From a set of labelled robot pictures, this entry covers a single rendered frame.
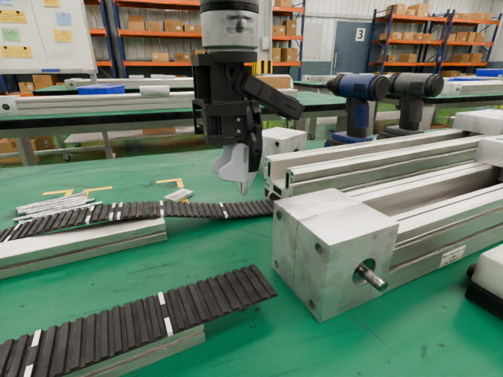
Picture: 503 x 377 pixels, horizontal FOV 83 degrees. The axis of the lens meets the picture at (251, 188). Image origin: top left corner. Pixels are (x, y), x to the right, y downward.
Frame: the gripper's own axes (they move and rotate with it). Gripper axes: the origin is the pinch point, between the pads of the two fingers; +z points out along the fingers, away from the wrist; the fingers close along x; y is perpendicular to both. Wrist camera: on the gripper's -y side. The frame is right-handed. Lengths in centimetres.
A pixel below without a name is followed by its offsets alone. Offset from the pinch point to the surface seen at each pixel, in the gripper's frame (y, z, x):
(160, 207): 13.8, 2.1, -2.6
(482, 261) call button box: -14.4, 0.6, 27.8
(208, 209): 6.2, 3.8, -2.1
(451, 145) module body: -46.2, -2.5, 4.0
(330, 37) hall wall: -786, -122, -954
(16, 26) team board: 78, -48, -275
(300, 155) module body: -12.5, -2.9, -3.2
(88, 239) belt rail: 23.7, 2.7, 1.7
